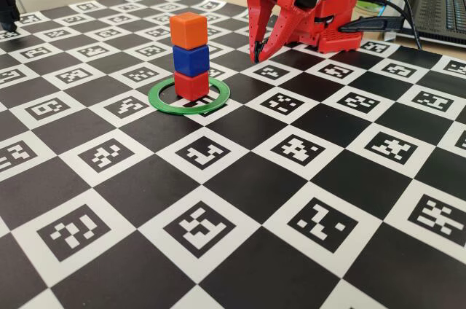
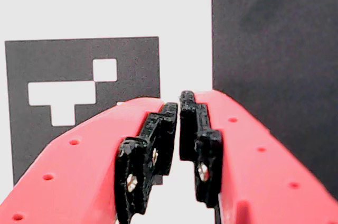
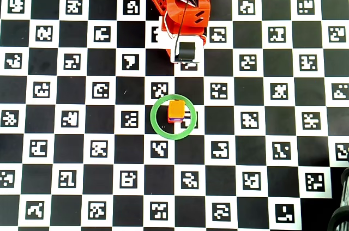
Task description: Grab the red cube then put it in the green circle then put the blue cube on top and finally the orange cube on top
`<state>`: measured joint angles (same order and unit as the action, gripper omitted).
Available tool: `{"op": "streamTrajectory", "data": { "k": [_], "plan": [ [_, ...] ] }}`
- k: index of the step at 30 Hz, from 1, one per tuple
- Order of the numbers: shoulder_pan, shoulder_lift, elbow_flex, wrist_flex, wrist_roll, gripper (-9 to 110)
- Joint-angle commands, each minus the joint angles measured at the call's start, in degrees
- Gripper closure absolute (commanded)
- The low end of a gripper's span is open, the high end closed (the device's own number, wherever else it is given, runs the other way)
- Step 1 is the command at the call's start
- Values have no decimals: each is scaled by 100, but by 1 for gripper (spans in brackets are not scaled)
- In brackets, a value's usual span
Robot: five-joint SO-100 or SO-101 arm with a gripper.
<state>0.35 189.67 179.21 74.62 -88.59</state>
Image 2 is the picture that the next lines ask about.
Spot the checkerboard marker board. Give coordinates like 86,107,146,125
0,0,338,224

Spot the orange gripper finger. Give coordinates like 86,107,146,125
179,90,338,224
0,98,180,224

